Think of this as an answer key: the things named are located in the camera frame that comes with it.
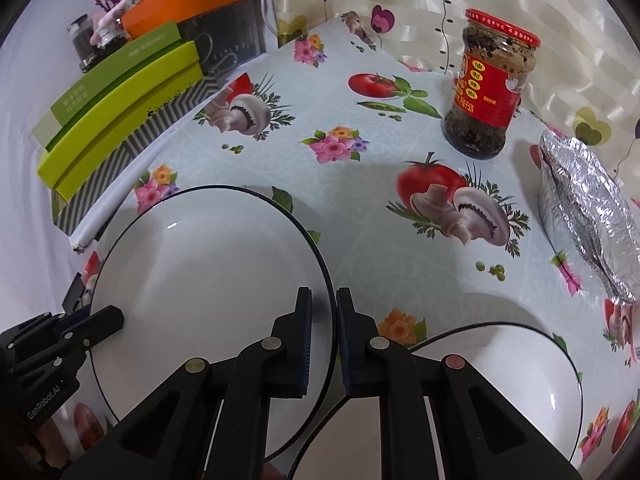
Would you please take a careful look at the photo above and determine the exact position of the aluminium foil container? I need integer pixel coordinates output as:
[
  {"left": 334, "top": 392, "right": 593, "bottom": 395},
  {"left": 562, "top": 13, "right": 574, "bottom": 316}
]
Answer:
[{"left": 538, "top": 130, "right": 639, "bottom": 304}]

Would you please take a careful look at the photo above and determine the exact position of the green box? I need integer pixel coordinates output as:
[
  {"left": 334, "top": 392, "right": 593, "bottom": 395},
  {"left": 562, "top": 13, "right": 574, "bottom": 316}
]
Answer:
[{"left": 32, "top": 22, "right": 203, "bottom": 200}]

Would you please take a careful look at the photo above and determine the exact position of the red-lidded sauce jar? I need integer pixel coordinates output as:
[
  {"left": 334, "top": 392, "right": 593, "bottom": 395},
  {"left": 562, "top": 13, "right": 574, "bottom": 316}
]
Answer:
[{"left": 442, "top": 9, "right": 541, "bottom": 159}]

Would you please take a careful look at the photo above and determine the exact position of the white ribbed black-rimmed bowl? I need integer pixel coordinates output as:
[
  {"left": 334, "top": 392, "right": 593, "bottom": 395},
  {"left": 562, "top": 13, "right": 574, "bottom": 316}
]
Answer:
[{"left": 292, "top": 323, "right": 582, "bottom": 479}]

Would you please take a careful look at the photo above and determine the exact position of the floral vegetable tablecloth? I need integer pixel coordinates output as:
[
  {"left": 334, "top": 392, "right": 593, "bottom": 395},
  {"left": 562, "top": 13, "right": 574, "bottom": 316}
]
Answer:
[{"left": 89, "top": 21, "right": 639, "bottom": 479}]

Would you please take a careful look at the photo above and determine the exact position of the black patterned box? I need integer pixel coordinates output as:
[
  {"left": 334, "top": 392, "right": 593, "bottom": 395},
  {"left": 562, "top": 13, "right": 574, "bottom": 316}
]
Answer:
[{"left": 52, "top": 0, "right": 264, "bottom": 235}]

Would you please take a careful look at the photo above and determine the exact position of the white black-rimmed plate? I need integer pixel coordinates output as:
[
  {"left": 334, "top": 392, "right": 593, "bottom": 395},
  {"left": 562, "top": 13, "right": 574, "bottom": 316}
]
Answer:
[{"left": 91, "top": 185, "right": 336, "bottom": 457}]

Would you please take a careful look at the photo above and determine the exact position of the dark spice jar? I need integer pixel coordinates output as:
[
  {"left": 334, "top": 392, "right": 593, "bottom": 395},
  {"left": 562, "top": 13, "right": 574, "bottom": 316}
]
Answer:
[{"left": 67, "top": 14, "right": 107, "bottom": 74}]

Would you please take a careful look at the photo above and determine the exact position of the heart patterned curtain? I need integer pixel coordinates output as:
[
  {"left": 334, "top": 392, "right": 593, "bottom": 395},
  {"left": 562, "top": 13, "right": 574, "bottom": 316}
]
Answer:
[{"left": 267, "top": 0, "right": 639, "bottom": 193}]

